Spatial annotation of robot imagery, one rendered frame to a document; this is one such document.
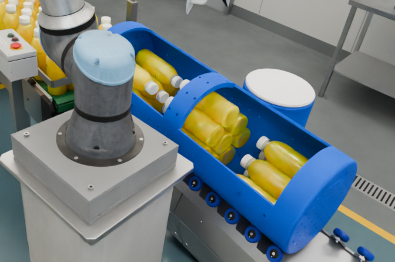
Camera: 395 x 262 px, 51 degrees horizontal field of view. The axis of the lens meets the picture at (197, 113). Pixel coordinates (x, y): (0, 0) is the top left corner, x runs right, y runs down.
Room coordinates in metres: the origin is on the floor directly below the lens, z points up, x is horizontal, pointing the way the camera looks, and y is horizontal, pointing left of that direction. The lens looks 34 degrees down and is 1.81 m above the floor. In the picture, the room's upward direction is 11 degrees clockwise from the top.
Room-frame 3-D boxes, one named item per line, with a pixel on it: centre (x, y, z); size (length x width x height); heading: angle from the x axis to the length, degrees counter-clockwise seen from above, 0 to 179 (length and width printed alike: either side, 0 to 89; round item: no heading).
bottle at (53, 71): (1.31, 0.55, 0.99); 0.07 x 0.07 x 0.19
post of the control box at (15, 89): (1.27, 0.70, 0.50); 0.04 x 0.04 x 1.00; 49
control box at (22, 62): (1.27, 0.70, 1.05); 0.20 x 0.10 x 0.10; 49
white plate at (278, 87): (1.44, -0.30, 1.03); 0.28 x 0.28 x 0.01
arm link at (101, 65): (0.71, 0.20, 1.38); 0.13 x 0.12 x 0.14; 44
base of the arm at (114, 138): (0.71, 0.20, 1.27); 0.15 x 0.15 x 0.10
